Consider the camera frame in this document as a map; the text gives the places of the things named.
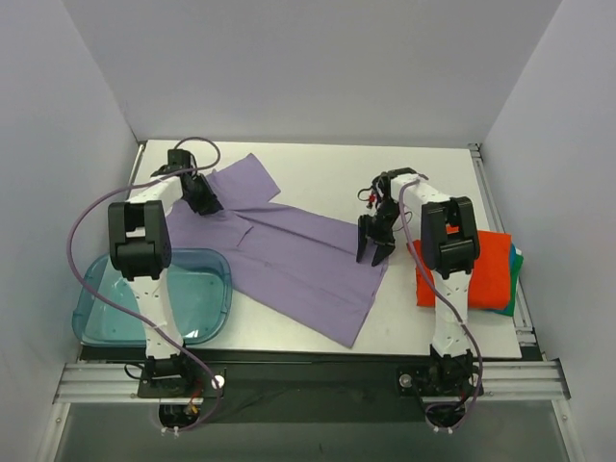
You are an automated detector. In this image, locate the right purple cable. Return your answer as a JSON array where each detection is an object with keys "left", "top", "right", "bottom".
[{"left": 397, "top": 172, "right": 485, "bottom": 429}]

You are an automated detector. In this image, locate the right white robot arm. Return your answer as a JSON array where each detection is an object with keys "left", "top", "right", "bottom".
[{"left": 356, "top": 167, "right": 480, "bottom": 393}]

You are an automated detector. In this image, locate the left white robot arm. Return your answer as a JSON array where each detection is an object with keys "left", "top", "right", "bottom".
[{"left": 108, "top": 147, "right": 223, "bottom": 397}]

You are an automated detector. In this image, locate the folded orange t shirt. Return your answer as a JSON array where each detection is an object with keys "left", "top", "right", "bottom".
[{"left": 407, "top": 229, "right": 513, "bottom": 310}]

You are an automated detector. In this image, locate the teal transparent plastic bin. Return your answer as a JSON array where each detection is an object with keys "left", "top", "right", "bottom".
[{"left": 72, "top": 248, "right": 233, "bottom": 347}]

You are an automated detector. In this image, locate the purple t shirt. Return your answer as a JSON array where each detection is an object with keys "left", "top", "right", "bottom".
[{"left": 167, "top": 154, "right": 388, "bottom": 347}]

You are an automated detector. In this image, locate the folded green t shirt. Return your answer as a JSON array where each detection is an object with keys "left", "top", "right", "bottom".
[{"left": 490, "top": 252, "right": 524, "bottom": 318}]

